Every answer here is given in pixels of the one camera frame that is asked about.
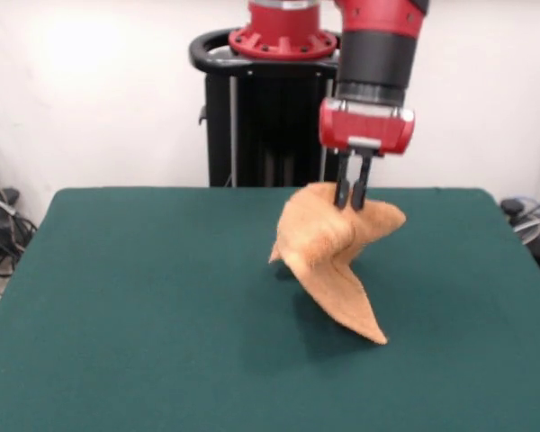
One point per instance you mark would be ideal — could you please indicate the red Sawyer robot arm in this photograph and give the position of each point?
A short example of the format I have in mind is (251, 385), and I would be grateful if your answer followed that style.
(378, 54)

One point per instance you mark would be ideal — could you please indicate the dark green table cloth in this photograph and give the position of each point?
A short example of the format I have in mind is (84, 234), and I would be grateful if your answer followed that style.
(117, 315)

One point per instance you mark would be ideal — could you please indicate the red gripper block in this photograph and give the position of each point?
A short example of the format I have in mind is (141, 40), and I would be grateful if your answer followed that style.
(364, 126)

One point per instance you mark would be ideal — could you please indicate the gray chair base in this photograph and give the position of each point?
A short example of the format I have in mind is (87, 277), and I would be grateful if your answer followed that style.
(528, 229)

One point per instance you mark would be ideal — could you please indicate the black power adapter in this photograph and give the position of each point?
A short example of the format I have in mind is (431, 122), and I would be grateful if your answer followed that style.
(8, 194)
(513, 206)

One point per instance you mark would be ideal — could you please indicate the tan terry towel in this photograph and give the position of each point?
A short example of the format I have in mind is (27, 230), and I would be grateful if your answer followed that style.
(324, 234)

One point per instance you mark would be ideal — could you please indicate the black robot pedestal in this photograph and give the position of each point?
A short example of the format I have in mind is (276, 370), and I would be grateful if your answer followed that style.
(252, 135)

